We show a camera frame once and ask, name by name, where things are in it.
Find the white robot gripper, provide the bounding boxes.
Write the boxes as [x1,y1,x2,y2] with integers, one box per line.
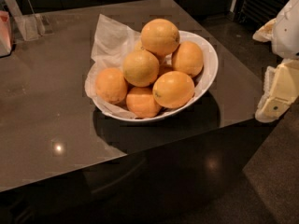
[252,0,299,123]

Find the orange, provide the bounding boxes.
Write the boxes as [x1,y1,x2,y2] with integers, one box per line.
[141,19,180,56]
[126,87,162,118]
[171,41,204,77]
[122,50,160,87]
[152,71,194,109]
[95,68,128,105]

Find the white ceramic bowl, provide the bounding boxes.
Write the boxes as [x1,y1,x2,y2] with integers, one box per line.
[91,30,220,123]

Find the black slatted appliance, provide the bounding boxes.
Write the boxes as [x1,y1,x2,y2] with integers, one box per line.
[234,0,289,27]

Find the white paper liner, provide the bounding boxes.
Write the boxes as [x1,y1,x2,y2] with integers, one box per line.
[84,13,214,120]

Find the pink white box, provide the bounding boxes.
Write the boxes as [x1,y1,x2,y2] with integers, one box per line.
[0,10,12,57]

